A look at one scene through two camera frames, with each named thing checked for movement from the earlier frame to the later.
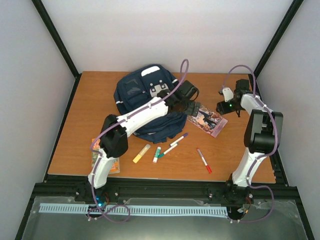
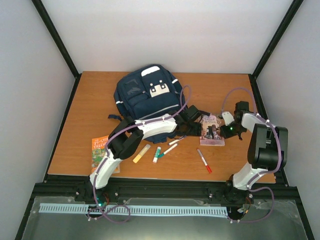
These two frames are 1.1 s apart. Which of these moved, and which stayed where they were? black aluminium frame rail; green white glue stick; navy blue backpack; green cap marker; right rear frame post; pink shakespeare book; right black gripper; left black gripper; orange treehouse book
Moved: pink shakespeare book; left black gripper; right black gripper
Stayed: right rear frame post; green white glue stick; black aluminium frame rail; navy blue backpack; green cap marker; orange treehouse book
